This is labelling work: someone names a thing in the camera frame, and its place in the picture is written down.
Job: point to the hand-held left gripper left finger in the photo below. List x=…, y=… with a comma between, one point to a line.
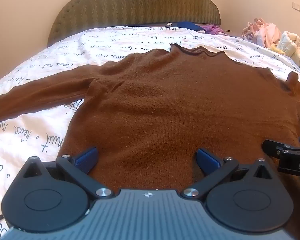
x=88, y=158

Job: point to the green padded headboard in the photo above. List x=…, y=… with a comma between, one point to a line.
x=130, y=5

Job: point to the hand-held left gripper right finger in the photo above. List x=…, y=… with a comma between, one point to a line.
x=207, y=160

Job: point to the pile of pink clothes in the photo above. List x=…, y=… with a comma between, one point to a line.
x=258, y=31

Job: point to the white wall switch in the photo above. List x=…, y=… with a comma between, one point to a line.
x=297, y=7

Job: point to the blue cloth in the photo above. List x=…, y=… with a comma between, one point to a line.
x=188, y=25

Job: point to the purple cloth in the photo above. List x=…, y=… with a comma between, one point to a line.
x=213, y=29

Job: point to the brown knit sweater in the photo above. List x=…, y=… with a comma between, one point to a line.
x=165, y=105

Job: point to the white quilt with script print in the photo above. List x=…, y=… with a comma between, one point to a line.
x=37, y=142

